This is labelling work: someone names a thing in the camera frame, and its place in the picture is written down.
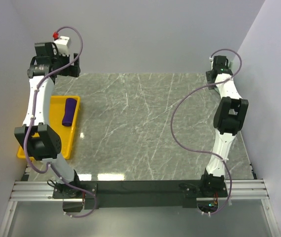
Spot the purple towel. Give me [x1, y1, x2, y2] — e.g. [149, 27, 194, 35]
[62, 98, 77, 127]

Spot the green towel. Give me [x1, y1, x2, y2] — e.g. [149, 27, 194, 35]
[228, 61, 234, 70]

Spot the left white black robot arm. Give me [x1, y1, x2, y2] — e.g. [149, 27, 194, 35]
[14, 38, 82, 198]

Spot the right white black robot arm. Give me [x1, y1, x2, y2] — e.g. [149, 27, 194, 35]
[199, 55, 248, 197]

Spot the yellow plastic tray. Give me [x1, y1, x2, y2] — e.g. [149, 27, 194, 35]
[16, 95, 81, 160]

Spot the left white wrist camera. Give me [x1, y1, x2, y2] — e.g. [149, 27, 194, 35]
[53, 32, 71, 56]

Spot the aluminium frame rail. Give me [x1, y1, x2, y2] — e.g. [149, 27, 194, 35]
[0, 179, 281, 237]

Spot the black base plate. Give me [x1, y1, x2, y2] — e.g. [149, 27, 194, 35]
[47, 180, 230, 212]

